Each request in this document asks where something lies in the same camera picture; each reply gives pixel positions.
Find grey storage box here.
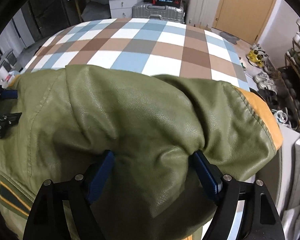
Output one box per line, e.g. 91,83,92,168
250,125,300,221

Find silver suitcase lying flat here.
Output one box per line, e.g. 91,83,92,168
132,2,185,24

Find wooden shoe rack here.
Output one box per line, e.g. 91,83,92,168
277,19,300,131

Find yellow sneakers on floor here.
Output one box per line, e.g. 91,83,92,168
246,50,263,68

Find green and yellow leather jacket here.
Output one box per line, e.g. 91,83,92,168
0,65,283,239

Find checkered bed sheet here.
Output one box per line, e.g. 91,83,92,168
24,18,249,90

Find wooden door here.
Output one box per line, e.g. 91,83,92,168
213,0,276,44

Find white folded clothes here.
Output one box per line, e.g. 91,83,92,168
282,139,300,239

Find white upright suitcase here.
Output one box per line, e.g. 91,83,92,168
185,0,224,29

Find black tall cabinet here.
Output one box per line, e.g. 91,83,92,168
21,0,80,42

